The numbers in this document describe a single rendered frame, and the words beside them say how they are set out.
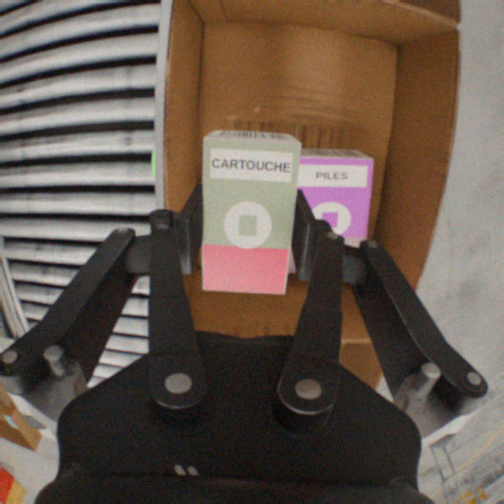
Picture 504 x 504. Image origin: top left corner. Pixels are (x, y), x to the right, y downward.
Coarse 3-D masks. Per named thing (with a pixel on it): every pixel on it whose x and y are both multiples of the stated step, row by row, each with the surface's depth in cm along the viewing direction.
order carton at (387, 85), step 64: (192, 0) 26; (256, 0) 27; (320, 0) 25; (192, 64) 35; (256, 64) 39; (320, 64) 39; (384, 64) 38; (448, 64) 26; (192, 128) 40; (256, 128) 44; (320, 128) 43; (384, 128) 42; (448, 128) 28; (384, 192) 46; (256, 320) 42
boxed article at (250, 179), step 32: (224, 160) 18; (256, 160) 18; (288, 160) 18; (224, 192) 19; (256, 192) 19; (288, 192) 19; (224, 224) 20; (256, 224) 20; (288, 224) 20; (224, 256) 20; (256, 256) 20; (288, 256) 21; (224, 288) 21; (256, 288) 21
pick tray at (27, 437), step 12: (0, 408) 88; (12, 408) 91; (0, 420) 105; (12, 420) 88; (24, 420) 96; (0, 432) 100; (12, 432) 103; (24, 432) 94; (36, 432) 103; (24, 444) 100; (36, 444) 101
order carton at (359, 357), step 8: (344, 344) 60; (352, 344) 56; (360, 344) 52; (368, 344) 48; (344, 352) 60; (352, 352) 55; (360, 352) 52; (368, 352) 48; (344, 360) 59; (352, 360) 55; (360, 360) 51; (368, 360) 48; (376, 360) 44; (352, 368) 54; (360, 368) 51; (368, 368) 47; (376, 368) 44; (360, 376) 50; (368, 376) 47; (376, 376) 44; (368, 384) 46; (376, 384) 43
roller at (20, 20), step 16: (48, 0) 42; (64, 0) 43; (80, 0) 43; (96, 0) 44; (112, 0) 45; (128, 0) 46; (16, 16) 42; (32, 16) 43; (48, 16) 45; (0, 32) 44
